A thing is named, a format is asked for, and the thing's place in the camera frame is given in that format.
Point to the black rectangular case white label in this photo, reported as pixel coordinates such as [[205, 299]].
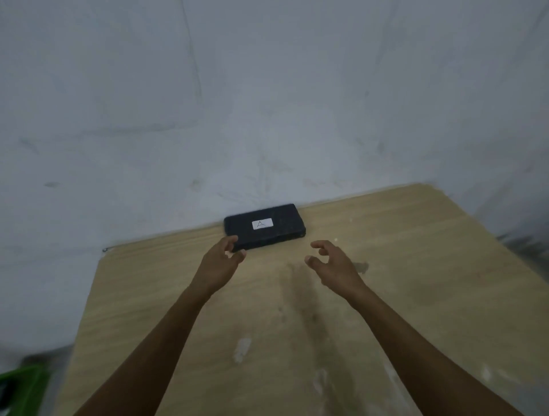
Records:
[[265, 226]]

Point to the green plastic crate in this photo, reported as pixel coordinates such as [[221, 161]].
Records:
[[19, 388]]

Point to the person's right forearm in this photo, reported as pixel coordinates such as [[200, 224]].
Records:
[[429, 364]]

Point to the person's right thumb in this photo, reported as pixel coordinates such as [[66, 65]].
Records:
[[314, 262]]

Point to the person's left hand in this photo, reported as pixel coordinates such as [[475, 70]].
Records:
[[218, 269]]

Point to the person's left thumb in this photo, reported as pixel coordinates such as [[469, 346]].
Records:
[[236, 258]]

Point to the person's right hand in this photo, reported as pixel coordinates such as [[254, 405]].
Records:
[[336, 271]]

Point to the person's left forearm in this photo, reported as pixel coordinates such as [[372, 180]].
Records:
[[146, 355]]

